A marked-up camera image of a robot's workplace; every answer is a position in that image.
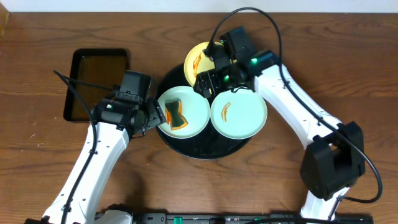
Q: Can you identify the orange and green sponge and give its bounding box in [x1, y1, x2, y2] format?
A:
[165, 100, 188, 131]

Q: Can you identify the round black serving tray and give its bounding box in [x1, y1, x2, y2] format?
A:
[156, 63, 251, 160]

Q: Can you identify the black rectangular water tray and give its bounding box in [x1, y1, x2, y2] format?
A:
[69, 49, 129, 110]

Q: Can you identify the yellow plate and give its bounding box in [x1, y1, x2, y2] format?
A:
[183, 42, 215, 86]

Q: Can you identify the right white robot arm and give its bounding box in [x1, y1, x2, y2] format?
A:
[184, 27, 365, 221]

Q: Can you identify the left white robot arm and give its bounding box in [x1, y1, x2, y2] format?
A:
[26, 70, 165, 224]

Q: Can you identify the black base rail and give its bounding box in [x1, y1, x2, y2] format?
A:
[93, 212, 374, 224]

